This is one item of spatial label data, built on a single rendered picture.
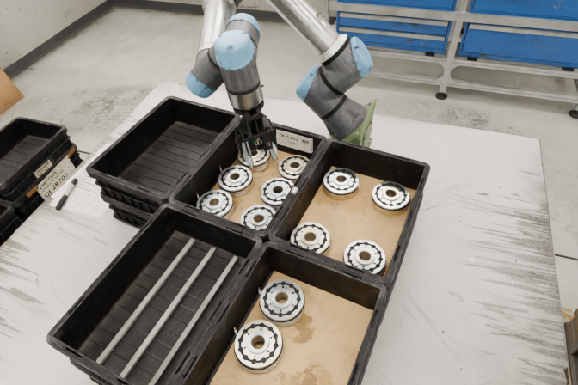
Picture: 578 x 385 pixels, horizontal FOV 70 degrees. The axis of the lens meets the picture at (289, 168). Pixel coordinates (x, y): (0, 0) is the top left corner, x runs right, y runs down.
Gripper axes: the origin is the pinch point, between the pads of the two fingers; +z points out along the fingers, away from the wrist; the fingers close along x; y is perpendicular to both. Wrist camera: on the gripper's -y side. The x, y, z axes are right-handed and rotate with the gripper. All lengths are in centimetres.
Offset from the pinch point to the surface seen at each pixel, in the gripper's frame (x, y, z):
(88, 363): -46, 35, 3
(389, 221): 27.1, 19.3, 19.3
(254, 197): -4.8, -2.8, 16.7
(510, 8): 171, -103, 50
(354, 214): 19.5, 13.8, 18.7
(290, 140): 11.8, -16.0, 12.2
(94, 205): -56, -31, 25
